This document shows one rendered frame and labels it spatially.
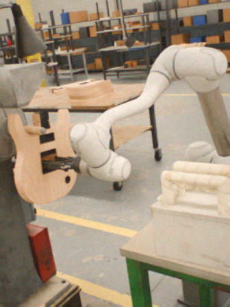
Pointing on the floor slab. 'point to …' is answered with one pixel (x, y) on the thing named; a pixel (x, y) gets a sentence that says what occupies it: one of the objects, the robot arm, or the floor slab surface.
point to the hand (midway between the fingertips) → (50, 161)
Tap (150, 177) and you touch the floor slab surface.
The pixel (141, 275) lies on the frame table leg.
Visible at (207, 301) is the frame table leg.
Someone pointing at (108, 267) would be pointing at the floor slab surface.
